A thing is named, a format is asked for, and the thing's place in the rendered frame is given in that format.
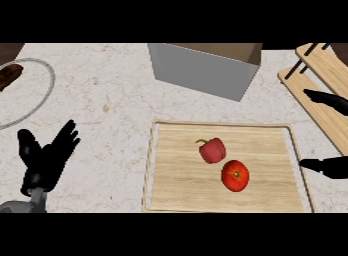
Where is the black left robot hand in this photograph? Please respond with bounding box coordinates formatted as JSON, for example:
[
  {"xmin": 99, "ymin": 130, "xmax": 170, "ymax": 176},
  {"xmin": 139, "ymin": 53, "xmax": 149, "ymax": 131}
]
[{"xmin": 17, "ymin": 119, "xmax": 83, "ymax": 198}]

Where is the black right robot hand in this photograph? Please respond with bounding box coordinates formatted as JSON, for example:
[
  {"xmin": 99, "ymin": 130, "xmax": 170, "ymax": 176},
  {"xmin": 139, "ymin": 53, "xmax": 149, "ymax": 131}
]
[{"xmin": 299, "ymin": 88, "xmax": 348, "ymax": 180}]

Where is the wooden tiered shelf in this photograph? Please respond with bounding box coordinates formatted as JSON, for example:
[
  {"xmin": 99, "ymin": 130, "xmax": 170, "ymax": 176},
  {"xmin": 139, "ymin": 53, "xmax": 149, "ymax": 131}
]
[{"xmin": 278, "ymin": 43, "xmax": 348, "ymax": 157}]

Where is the pale wooden tray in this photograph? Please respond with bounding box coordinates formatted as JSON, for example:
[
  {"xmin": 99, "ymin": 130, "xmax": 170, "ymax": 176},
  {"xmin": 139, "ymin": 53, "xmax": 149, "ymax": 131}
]
[{"xmin": 141, "ymin": 119, "xmax": 316, "ymax": 214}]

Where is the red bell pepper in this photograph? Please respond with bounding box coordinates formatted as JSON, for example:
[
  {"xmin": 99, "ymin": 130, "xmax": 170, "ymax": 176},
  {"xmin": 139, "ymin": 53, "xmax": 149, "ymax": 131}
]
[{"xmin": 195, "ymin": 137, "xmax": 229, "ymax": 165}]

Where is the white round plate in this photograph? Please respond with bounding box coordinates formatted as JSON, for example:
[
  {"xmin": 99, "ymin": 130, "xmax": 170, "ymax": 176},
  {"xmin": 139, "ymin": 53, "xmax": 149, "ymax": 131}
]
[{"xmin": 0, "ymin": 57, "xmax": 58, "ymax": 132}]

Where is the red tomato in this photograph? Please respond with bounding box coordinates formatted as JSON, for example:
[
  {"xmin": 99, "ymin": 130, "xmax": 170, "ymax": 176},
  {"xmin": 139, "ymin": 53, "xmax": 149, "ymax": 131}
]
[{"xmin": 220, "ymin": 159, "xmax": 251, "ymax": 193}]

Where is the brown baked food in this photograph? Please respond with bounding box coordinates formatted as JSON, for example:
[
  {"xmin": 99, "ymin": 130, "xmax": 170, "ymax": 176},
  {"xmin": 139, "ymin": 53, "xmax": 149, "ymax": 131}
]
[{"xmin": 0, "ymin": 63, "xmax": 25, "ymax": 93}]

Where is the grey open box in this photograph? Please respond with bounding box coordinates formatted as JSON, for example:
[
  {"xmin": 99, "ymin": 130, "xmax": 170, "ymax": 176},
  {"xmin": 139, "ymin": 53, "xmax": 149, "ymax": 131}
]
[{"xmin": 148, "ymin": 43, "xmax": 265, "ymax": 103}]

